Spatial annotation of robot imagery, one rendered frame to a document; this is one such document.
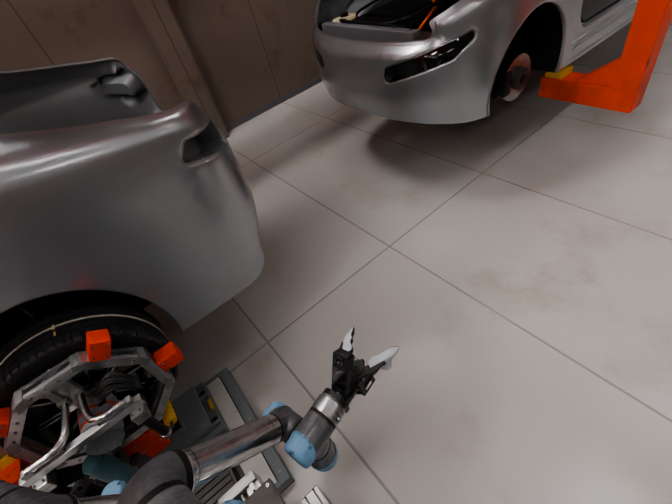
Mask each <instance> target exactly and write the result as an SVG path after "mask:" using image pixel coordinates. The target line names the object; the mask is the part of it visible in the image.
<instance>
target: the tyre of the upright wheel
mask: <svg viewBox="0 0 672 504"><path fill-rule="evenodd" d="M106 314H116V315H127V316H132V317H136V318H140V319H143V320H145V321H148V322H150V323H152V324H153V325H155V326H156V327H158V328H159V329H160V330H161V331H162V332H163V333H164V330H163V328H162V327H161V325H160V324H159V322H158V321H157V320H156V319H155V318H154V317H153V316H152V315H151V314H149V313H148V312H146V311H144V310H142V309H140V308H138V307H135V306H132V305H129V304H124V303H117V302H107V301H104V302H102V301H101V302H88V303H81V304H76V305H74V306H72V305H71V306H67V308H66V307H64V308H61V309H60V310H55V311H52V312H51V313H47V314H45V315H43V316H42V317H39V318H37V319H36V320H33V321H31V322H30V323H29V324H26V325H25V326H23V327H22V328H21V329H19V330H18V331H17V332H16V333H14V334H13V335H12V336H11V337H10V338H9V339H8V340H7V341H6V342H5V343H4V344H3V345H2V346H1V347H0V363H1V362H2V361H3V360H4V359H5V358H6V357H7V356H8V355H9V354H10V353H11V352H12V351H13V350H14V349H15V348H17V347H18V346H19V345H20V344H22V343H23V342H25V341H26V340H28V339H29V338H31V337H33V336H34V335H36V334H38V333H40V332H42V331H44V330H46V329H48V328H50V327H52V329H50V330H48V331H46V332H43V333H41V334H40V335H38V336H36V337H34V338H32V339H31V340H29V341H28V342H26V343H25V344H23V345H22V346H20V347H19V348H18V349H16V350H15V351H14V352H13V353H12V354H11V355H10V356H8V357H7V358H6V359H5V361H4V362H3V363H2V364H1V365H0V408H6V407H10V408H11V403H12V397H13V393H14V392H15V391H17V390H18V389H20V388H21V386H25V385H26V384H28V383H29V382H31V381H32V380H34V379H35V378H36V377H38V376H39V375H40V374H41V373H43V372H44V371H46V370H47V369H49V368H50V367H52V366H53V365H55V364H57V363H59V362H61V361H63V360H65V359H67V358H68V357H69V356H70V355H73V354H74V353H76V352H80V351H85V350H86V332H89V331H95V330H101V329H108V331H109V334H110V337H111V347H124V348H130V347H135V346H136V347H144V348H145V349H147V351H148V352H149V353H151V354H152V355H153V353H154V352H156V351H157V350H159V349H160V348H162V347H163V346H165V345H166V344H168V343H169V341H168V340H167V338H166V335H164V334H165V333H164V334H163V333H162V332H161V331H160V330H159V329H157V328H156V327H155V326H153V325H151V324H149V323H147V322H145V321H142V320H139V319H135V318H131V317H124V316H123V317H122V316H99V317H91V318H86V319H80V320H76V321H72V322H69V323H66V324H63V325H60V326H57V327H55V328H53V326H55V325H58V324H61V323H64V322H67V321H70V320H74V319H78V318H82V317H87V316H94V315H106Z"/></svg>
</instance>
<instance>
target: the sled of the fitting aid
mask: <svg viewBox="0 0 672 504"><path fill-rule="evenodd" d="M194 389H195V390H196V392H197V394H198V396H199V398H200V400H201V402H202V405H203V407H204V409H205V411H206V413H207V415H208V417H209V419H210V421H211V423H212V426H213V429H212V430H211V431H210V432H208V433H207V434H206V435H205V436H203V437H202V438H201V439H200V440H198V441H197V442H196V443H195V444H193V445H192V446H194V445H197V444H199V443H202V442H204V441H206V440H209V439H211V438H213V437H216V436H218V435H220V434H223V433H225V432H228V431H230V430H229V428H228V426H227V424H226V422H225V420H224V418H223V416H222V414H221V413H220V411H219V409H218V407H217V405H216V403H215V401H214V399H213V397H212V395H211V393H210V391H209V389H208V387H207V386H206V385H205V384H204V383H203V382H201V383H200V384H198V385H197V386H196V387H194ZM192 446H191V447H192Z"/></svg>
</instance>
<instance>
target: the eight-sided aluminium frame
mask: <svg viewBox="0 0 672 504"><path fill-rule="evenodd" d="M136 364H140V365H141V366H142V367H143V368H145V369H146V370H147V371H148V372H150V373H151V374H152V375H153V376H155V377H156V378H157V379H158V380H159V381H160V382H159V385H158V388H157V391H156V394H155V397H154V400H153V403H152V406H151V408H150V409H149V411H150V413H151V416H153V417H154V418H156V419H157V420H159V421H160V420H161V419H162V418H163V416H164V412H165V409H166V406H167V403H168V400H169V398H170V395H171V392H172V389H173V387H174V383H175V379H174V377H173V374H172V372H171V371H170V370H169V371H167V372H165V371H164V370H163V369H162V368H160V367H159V366H158V365H157V363H156V360H155V358H154V356H153V355H152V354H151V353H149V352H148V351H147V349H145V348H144V347H136V346H135V347H130V348H118V349H111V358H110V359H106V360H101V361H96V362H91V363H90V361H89V360H88V355H87V351H86V350H85V351H80V352H76V353H74V354H73V355H70V356H69V357H68V358H67V359H65V360H63V361H62V362H60V363H59V364H57V365H56V366H54V367H53V368H51V369H49V370H48V371H46V372H45V373H43V374H42V375H40V376H39V377H37V378H35V379H34V380H32V381H31V382H29V383H28V384H26V385H25V386H21V388H20V389H18V390H17V391H15V392H14V393H13V397H12V403H11V408H10V425H9V430H8V435H7V437H4V453H5V454H8V455H9V456H10V457H11V456H13V457H16V458H18V459H21V460H24V461H27V462H29V463H33V462H35V461H36V460H38V459H39V458H40V457H42V456H43V455H45V454H46V453H47V452H48V451H49V450H50V449H51V447H49V446H46V445H44V444H42V443H39V442H37V441H35V440H32V439H30V438H28V437H25V436H23V435H22V433H23V428H24V424H25V419H26V414H27V410H28V406H29V405H31V404H32V403H34V402H35V401H37V400H38V399H40V398H42V397H43V396H44V395H45V394H46V393H48V392H49V391H52V390H54V389H55V388H57V387H58V386H60V384H61V383H63V382H64V381H66V380H69V379H70V378H72V377H73V376H75V375H76V374H78V373H79V372H81V371H83V370H91V369H100V368H109V367H118V366H127V365H136ZM148 429H149V427H147V426H145V425H144V424H141V425H138V424H136V423H134V422H131V423H130V424H129V425H127V426H126V427H125V428H124V432H125V438H124V440H123V441H122V443H121V444H120V445H119V446H118V447H116V448H115V449H114V450H112V451H110V452H108V454H111V455H114V454H116V453H118V452H119V451H121V450H122V448H123V447H125V446H126V445H128V444H129V443H131V442H132V441H134V440H135V439H136V438H138V437H139V436H140V435H141V434H143V433H144V432H145V431H147V430H148ZM88 455H89V454H87V453H86V451H85V447H83V448H82V449H80V450H79V451H78V452H76V453H75V454H73V455H72V456H71V457H69V458H68V459H67V460H65V461H64V462H63V463H61V464H60V465H58V466H57V467H56V470H59V469H61V468H64V467H68V466H72V465H76V464H80V463H83V462H84V460H85V459H86V457H87V456H88Z"/></svg>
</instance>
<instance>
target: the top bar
mask: <svg viewBox="0 0 672 504"><path fill-rule="evenodd" d="M133 398H134V402H135V403H134V404H133V405H131V406H130V407H129V408H127V409H126V408H124V407H123V408H122V409H121V410H119V411H118V412H117V413H115V414H114V415H112V416H111V417H109V418H108V419H106V420H104V421H102V422H100V423H96V424H95V425H94V426H92V427H91V428H89V429H88V430H87V431H85V432H84V433H82V434H81V435H80V436H78V437H77V438H75V439H74V440H73V441H71V442H70V443H68V444H67V445H66V446H64V447H63V448H62V449H61V450H60V451H59V453H58V454H57V455H56V456H54V457H53V458H52V459H51V460H50V461H48V462H47V463H46V464H44V465H43V466H41V467H40V468H39V469H37V470H36V475H34V476H33V477H31V478H30V479H29V480H27V481H24V480H21V479H20V478H19V479H18V485H20V486H24V487H30V486H31V485H32V484H34V483H35V482H36V481H38V480H39V479H41V478H42V477H43V476H45V475H46V474H47V473H49V472H50V471H52V470H53V469H54V468H56V467H57V466H58V465H60V464H61V463H63V462H64V461H65V460H67V459H68V458H69V457H71V456H72V455H73V454H75V453H76V452H78V451H79V450H80V449H82V448H83V447H84V446H86V445H87V444H89V443H90V442H91V441H93V440H94V439H95V438H97V437H98V436H100V435H101V434H102V433H104V432H105V431H106V430H108V429H109V428H111V427H112V426H113V425H115V424H116V423H117V422H119V421H120V420H122V419H123V418H124V417H126V416H127V415H128V414H130V413H131V412H133V411H134V410H135V409H137V408H138V407H139V406H141V405H142V404H144V403H145V402H146V400H145V397H144V395H142V394H141V393H138V394H137V395H135V396H134V397H133Z"/></svg>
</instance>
